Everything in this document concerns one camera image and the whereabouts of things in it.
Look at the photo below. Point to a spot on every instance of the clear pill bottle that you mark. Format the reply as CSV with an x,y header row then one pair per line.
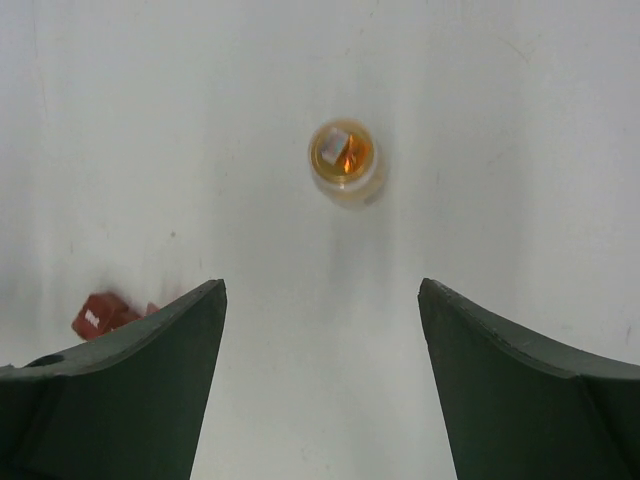
x,y
346,163

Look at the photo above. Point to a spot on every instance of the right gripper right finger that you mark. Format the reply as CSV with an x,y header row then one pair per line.
x,y
520,405

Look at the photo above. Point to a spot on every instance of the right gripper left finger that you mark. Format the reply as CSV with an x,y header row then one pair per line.
x,y
127,405

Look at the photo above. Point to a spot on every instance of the red pill organizer box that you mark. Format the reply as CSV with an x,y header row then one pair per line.
x,y
105,312

